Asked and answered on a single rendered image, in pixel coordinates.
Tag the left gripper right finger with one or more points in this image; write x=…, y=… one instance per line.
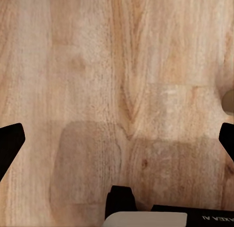
x=226, y=137

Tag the pillar candle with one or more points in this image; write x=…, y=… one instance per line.
x=228, y=102

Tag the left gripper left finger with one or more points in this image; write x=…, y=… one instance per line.
x=12, y=138

